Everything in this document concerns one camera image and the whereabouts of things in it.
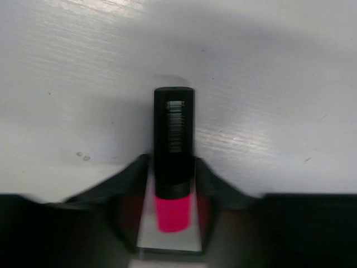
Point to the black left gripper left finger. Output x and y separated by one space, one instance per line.
97 227

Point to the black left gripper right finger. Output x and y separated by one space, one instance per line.
275 230

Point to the pink cap black highlighter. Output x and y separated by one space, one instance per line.
173 156

